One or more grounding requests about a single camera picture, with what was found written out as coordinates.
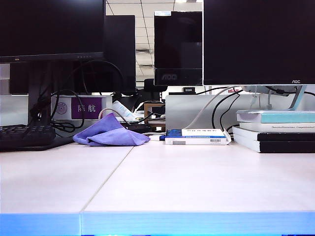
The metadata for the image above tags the purple microfibre rag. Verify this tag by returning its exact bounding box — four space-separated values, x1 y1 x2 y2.
72 113 151 147

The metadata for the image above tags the black adapter hub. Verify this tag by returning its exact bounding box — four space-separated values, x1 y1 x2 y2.
122 124 152 135

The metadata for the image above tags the grey desk divider panel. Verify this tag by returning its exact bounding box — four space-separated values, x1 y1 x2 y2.
164 94 315 131

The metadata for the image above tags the black office chair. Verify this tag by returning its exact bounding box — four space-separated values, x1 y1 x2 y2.
144 78 168 101

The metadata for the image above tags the white lotion tube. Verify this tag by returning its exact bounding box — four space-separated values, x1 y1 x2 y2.
112 100 135 121

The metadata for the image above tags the blue and white flat box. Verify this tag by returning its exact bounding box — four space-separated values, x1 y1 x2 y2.
164 128 232 146

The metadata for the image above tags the white name plate purple label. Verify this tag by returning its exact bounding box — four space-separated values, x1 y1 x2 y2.
51 95 113 121

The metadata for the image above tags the black monitor rear side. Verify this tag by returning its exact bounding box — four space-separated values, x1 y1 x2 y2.
104 15 136 93

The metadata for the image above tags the black AOC monitor white edge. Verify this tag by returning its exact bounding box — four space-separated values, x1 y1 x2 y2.
154 10 204 87

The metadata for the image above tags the black monitor stand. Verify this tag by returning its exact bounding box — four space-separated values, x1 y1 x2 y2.
0 60 74 152

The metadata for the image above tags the teal cover book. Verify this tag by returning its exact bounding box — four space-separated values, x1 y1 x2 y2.
236 110 315 124

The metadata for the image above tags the white spine book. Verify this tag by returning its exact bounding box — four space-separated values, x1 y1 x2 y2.
239 122 315 133

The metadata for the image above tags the black spine book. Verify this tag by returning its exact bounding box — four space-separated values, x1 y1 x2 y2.
232 126 315 142
232 134 315 153

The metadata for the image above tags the large black AOC monitor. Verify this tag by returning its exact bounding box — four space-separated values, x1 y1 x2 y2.
203 0 315 86

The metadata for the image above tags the black keyboard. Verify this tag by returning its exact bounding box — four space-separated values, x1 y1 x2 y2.
0 124 57 148

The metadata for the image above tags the silver monitor stand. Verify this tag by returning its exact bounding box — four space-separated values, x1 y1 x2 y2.
242 85 308 111

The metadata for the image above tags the large black monitor gold logo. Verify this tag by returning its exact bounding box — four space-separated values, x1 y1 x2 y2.
0 0 106 63

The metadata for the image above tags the frosted white divider panel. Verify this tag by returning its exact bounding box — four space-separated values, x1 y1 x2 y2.
0 94 29 126

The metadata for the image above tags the wooden frame box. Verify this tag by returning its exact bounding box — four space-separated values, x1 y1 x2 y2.
144 102 166 132

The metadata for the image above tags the long white cable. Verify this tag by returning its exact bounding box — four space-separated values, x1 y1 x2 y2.
184 86 238 130

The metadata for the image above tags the white looped cable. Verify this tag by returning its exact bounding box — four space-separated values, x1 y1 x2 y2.
98 108 128 123

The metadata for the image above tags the black curved cable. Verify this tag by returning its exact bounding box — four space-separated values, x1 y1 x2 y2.
212 89 243 135

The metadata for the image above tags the black looped cable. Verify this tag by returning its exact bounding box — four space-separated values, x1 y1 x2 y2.
50 89 86 133

